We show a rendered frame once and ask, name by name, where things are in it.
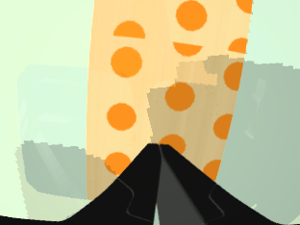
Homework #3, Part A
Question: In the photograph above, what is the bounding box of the pale orange polka-dotted strip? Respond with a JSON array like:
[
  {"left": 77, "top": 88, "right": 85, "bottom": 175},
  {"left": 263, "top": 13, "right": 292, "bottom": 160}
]
[{"left": 86, "top": 0, "right": 253, "bottom": 200}]

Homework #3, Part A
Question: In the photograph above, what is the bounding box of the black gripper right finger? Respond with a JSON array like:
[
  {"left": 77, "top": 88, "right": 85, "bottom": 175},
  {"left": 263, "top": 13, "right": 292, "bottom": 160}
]
[{"left": 157, "top": 144, "right": 281, "bottom": 225}]

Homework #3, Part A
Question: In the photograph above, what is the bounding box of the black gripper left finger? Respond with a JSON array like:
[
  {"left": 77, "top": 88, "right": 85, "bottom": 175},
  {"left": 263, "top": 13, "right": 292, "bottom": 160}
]
[{"left": 0, "top": 143, "right": 162, "bottom": 225}]

